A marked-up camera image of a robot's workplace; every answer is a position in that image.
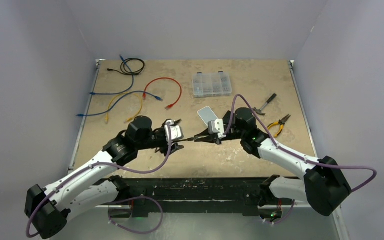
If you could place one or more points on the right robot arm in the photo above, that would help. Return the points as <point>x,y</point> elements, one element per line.
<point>318,182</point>

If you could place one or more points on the black mounting base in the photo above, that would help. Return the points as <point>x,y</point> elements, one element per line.
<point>226,195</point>

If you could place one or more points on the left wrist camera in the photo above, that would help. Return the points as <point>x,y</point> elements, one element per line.
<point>174,130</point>

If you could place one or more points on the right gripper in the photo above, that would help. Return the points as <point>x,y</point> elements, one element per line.
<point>213,140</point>

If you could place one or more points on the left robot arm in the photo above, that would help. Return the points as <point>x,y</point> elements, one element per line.
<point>50,208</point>

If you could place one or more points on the hammer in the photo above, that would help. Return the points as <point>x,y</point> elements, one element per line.
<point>259,111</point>

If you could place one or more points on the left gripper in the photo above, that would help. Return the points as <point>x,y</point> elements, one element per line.
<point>165,148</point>

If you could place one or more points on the white network switch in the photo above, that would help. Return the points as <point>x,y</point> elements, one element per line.
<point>207,115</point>

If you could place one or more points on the clear plastic organizer box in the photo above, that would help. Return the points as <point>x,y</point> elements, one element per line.
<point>217,84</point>

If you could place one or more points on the yellow handled pliers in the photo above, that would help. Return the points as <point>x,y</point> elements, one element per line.
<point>280,123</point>

